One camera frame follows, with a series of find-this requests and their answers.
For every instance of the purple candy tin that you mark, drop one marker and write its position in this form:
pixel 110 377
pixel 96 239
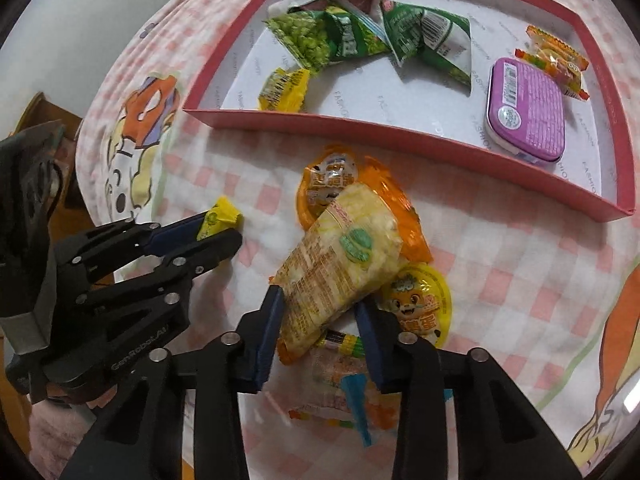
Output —
pixel 525 112

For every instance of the pink fuzzy left sleeve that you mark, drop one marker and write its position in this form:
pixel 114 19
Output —
pixel 55 431

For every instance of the clear gummy candy packet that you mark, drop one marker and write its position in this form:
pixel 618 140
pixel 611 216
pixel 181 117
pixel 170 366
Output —
pixel 332 357

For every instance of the orange yellow cracker packet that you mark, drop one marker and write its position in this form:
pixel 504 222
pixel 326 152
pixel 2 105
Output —
pixel 329 270

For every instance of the pink shallow box tray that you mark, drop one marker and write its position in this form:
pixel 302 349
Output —
pixel 414 109

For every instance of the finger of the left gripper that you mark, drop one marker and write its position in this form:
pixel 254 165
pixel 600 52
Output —
pixel 162 240
pixel 185 264

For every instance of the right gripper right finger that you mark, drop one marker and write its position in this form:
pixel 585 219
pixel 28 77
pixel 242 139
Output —
pixel 378 331

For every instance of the burger gummy candy packet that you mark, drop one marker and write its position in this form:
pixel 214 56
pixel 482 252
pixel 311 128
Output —
pixel 559 60

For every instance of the clear orange jelly cup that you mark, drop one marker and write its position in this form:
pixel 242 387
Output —
pixel 356 190

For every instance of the yellow small candy packet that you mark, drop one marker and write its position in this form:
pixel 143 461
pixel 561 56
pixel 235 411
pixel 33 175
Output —
pixel 284 91

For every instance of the green pea snack packet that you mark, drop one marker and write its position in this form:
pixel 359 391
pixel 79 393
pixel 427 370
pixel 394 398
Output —
pixel 317 39

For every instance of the pink checkered cartoon bedsheet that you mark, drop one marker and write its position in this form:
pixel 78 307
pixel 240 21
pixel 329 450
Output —
pixel 552 295

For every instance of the blue wrapped candy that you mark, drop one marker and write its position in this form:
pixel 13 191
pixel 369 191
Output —
pixel 354 387

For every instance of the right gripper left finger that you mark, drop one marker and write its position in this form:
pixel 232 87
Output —
pixel 259 331

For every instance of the green triangular snack packet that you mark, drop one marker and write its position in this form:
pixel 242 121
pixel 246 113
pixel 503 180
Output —
pixel 440 39

